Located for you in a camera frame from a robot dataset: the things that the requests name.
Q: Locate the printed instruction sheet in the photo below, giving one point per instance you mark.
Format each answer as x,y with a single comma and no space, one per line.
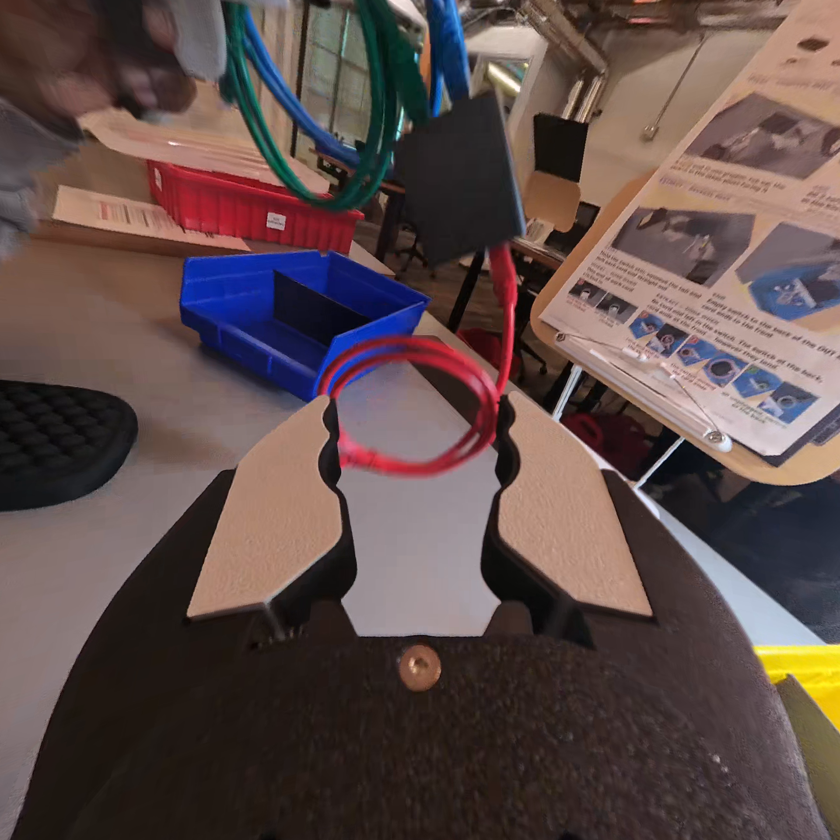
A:
722,197

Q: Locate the black mesh pad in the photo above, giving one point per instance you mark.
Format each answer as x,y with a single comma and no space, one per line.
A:
52,433

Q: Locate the person's left hand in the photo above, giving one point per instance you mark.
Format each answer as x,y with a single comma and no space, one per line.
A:
52,59

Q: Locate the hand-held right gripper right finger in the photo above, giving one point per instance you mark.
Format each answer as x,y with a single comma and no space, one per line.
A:
564,518

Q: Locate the pale flat packets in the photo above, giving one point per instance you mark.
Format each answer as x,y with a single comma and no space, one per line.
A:
164,141

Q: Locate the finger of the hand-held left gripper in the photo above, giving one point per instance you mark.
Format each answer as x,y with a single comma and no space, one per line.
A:
203,39

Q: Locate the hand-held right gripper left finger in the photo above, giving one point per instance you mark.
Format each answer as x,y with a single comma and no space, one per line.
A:
269,518

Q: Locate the red plastic bin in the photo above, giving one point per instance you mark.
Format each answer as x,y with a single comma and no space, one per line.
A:
216,207

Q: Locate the cardboard box with label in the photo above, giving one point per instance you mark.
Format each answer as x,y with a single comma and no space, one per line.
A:
79,237

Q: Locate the blue plastic bin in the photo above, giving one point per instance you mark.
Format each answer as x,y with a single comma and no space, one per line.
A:
229,295

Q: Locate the black ethernet port box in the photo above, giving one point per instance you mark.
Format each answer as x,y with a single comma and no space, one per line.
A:
459,177

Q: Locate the yellow plastic bin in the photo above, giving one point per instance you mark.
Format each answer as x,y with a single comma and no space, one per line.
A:
800,663

